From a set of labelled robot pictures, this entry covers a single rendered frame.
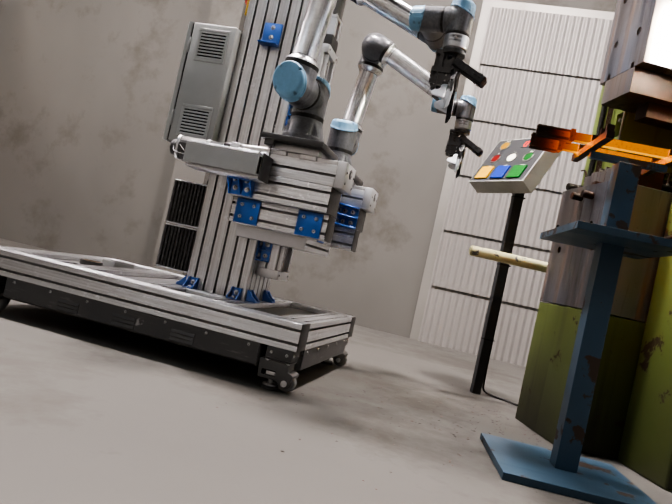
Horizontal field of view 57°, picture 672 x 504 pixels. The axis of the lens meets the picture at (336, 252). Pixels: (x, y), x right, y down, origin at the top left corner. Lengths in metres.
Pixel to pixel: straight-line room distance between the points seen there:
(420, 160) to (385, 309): 1.24
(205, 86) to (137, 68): 3.72
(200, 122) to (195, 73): 0.20
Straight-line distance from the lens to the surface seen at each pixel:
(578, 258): 2.34
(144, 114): 5.98
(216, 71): 2.47
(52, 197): 6.35
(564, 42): 5.31
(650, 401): 2.22
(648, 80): 2.56
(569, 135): 1.88
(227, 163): 2.05
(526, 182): 2.77
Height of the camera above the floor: 0.43
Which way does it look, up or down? 1 degrees up
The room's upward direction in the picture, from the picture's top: 13 degrees clockwise
